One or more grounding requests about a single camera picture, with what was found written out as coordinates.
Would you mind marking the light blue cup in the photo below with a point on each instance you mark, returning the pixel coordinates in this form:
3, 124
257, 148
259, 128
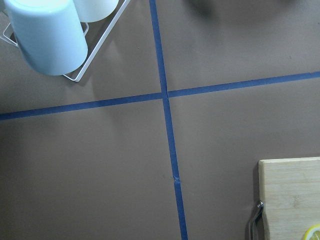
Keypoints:
49, 34

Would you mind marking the white cup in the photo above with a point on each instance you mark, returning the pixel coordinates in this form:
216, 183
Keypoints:
94, 10

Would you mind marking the bamboo cutting board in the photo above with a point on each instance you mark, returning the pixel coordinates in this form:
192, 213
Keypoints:
289, 198

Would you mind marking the white wire cup rack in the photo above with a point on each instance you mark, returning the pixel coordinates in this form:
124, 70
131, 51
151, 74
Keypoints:
7, 35

